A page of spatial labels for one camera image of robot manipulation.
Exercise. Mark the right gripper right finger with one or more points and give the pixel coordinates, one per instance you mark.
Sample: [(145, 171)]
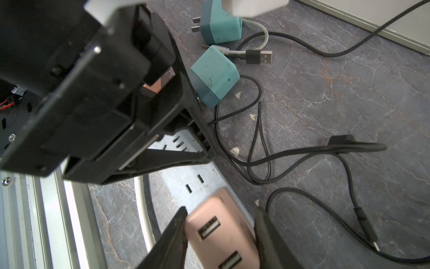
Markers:
[(272, 249)]

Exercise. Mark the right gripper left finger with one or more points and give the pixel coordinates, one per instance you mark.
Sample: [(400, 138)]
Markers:
[(170, 251)]

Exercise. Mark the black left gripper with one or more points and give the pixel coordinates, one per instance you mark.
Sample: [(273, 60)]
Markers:
[(87, 61)]

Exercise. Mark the pink charger plug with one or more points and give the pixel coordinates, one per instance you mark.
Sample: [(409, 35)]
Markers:
[(221, 235)]

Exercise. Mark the blue-grey power strip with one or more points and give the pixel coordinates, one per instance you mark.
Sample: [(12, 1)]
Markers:
[(187, 186)]

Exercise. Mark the teal charger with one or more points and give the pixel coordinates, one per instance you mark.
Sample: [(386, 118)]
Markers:
[(212, 76), (216, 25)]

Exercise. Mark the orange power strip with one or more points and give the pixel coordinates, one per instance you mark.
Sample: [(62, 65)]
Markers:
[(150, 91)]

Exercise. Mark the silver laptop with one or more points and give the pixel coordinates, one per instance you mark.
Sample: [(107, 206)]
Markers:
[(412, 30)]

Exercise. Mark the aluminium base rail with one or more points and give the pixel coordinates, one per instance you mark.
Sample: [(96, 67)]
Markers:
[(48, 223)]

